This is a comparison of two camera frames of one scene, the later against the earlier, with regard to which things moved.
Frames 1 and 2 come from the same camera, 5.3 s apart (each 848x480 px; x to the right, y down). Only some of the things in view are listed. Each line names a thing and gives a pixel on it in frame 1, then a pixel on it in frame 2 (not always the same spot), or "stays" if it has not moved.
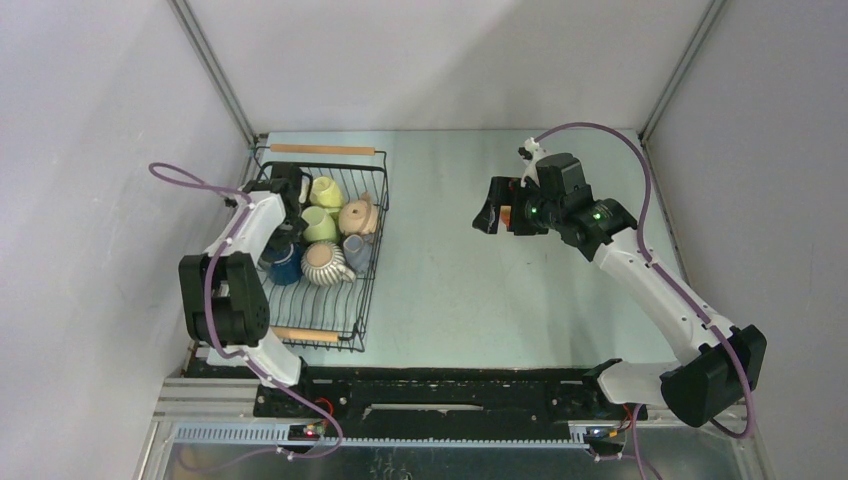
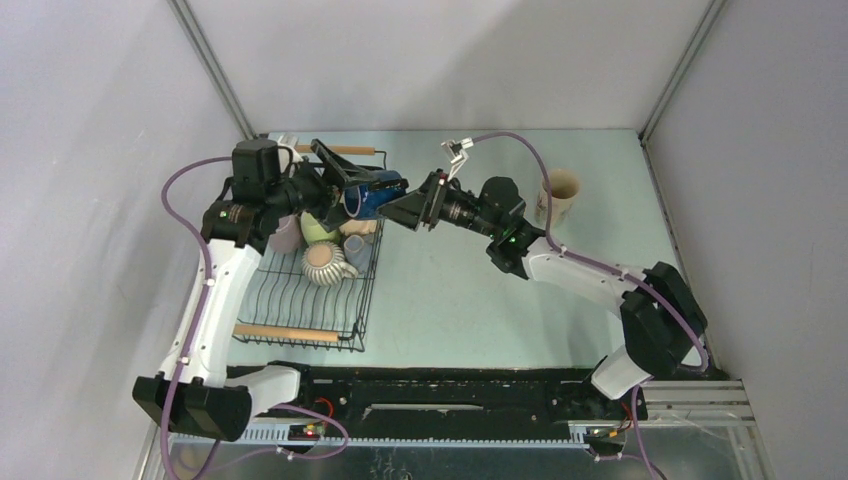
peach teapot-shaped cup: x=358 y=216 stays
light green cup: x=321 y=224 stays
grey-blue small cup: x=357 y=250 stays
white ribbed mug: x=323 y=264 stays
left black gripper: x=289 y=237 → x=329 y=191
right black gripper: x=507 y=191 → x=420 y=207
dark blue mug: x=288 y=270 → x=362 y=201
